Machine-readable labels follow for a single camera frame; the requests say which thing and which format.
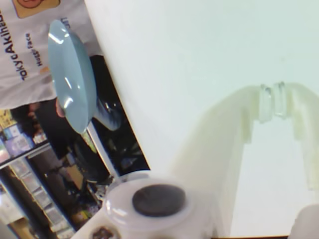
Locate person's hand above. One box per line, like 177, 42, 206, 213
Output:
56, 98, 67, 118

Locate light blue plate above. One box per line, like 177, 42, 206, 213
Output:
47, 19, 98, 134

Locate black trousers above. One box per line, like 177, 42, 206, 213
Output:
34, 99, 78, 161

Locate shelf with colourful goods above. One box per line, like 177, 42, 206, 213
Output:
0, 109, 78, 239

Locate brown cardboard box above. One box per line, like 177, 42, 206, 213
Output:
66, 166, 83, 190

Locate person in white t-shirt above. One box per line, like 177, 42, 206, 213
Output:
0, 0, 104, 110

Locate white slanted bar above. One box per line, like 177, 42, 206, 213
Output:
85, 125, 121, 180

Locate white blue shoe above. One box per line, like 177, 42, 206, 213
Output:
96, 98, 123, 131

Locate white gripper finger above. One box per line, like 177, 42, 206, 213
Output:
273, 81, 319, 239
169, 84, 273, 237

